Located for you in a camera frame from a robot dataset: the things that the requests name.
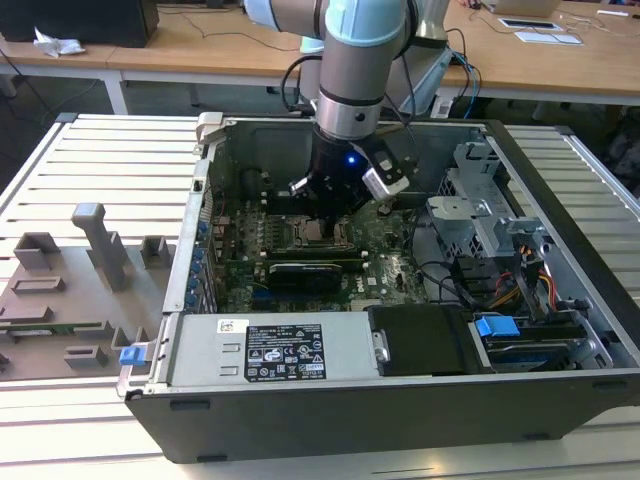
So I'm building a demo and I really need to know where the metal socket cover frame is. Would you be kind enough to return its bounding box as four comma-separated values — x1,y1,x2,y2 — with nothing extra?
293,217,351,250

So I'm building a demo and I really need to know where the CPU socket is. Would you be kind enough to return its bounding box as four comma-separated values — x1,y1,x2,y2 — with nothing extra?
291,214,354,253

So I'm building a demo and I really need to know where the blue expansion slot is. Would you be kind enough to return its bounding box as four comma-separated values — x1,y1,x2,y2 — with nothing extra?
251,289,301,307

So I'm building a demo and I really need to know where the black plastic cover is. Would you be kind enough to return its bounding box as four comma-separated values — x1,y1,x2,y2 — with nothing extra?
367,304,496,377

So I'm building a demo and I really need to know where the green motherboard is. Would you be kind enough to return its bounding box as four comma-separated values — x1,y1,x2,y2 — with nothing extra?
209,192,437,316

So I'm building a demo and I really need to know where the black graphics card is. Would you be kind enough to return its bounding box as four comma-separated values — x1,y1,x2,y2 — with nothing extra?
267,260,344,295

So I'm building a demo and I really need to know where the metal drive cage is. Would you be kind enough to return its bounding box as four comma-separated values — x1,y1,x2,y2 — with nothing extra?
427,141,554,261

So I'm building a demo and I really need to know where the wooden desk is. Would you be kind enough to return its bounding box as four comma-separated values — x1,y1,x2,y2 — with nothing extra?
0,38,124,116
107,0,640,109

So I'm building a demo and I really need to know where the black disk bay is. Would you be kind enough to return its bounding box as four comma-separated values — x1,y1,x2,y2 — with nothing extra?
449,252,591,346

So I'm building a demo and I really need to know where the hard disk in blue carrier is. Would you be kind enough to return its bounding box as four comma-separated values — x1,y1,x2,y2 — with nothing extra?
469,312,589,374

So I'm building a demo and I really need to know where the grey power supply box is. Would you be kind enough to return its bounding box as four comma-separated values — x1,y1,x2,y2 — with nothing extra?
152,312,384,389

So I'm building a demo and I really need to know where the black and grey PC case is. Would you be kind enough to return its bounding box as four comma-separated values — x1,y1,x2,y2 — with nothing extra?
114,112,640,464

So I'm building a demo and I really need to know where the silver laptop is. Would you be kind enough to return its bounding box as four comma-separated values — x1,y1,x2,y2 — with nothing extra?
487,0,564,15

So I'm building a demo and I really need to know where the white paper sheet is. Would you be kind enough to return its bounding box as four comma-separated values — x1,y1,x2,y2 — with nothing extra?
514,30,586,47

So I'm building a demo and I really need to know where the blue case latch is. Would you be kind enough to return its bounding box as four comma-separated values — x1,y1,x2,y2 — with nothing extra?
119,347,150,369

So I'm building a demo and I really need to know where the grey parts rack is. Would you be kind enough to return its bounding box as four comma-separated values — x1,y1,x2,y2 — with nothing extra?
0,202,182,374

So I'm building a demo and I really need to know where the green RAM stick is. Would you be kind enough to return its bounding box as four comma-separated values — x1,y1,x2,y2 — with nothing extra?
0,322,104,337

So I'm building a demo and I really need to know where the black computer box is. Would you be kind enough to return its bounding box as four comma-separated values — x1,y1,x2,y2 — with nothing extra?
0,0,160,49

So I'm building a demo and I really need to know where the crumpled white paper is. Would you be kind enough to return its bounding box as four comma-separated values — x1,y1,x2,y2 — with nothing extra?
33,25,86,57

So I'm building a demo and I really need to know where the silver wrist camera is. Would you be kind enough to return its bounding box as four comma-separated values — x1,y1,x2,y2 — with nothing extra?
349,139,413,203

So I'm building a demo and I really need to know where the black internal cable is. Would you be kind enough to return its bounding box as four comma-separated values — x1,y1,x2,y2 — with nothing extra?
405,207,479,307

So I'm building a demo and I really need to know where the blue cable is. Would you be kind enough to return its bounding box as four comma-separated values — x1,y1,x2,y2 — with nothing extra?
449,47,485,120

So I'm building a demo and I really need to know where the metal handle bracket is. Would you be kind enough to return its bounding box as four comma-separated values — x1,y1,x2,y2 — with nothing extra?
372,328,395,364

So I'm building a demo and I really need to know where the orange power wire bundle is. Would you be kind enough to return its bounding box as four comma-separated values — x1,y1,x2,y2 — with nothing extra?
492,287,526,310

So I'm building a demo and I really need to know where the yellow power wire bundle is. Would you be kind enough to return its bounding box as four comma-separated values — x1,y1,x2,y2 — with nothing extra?
537,267,559,309

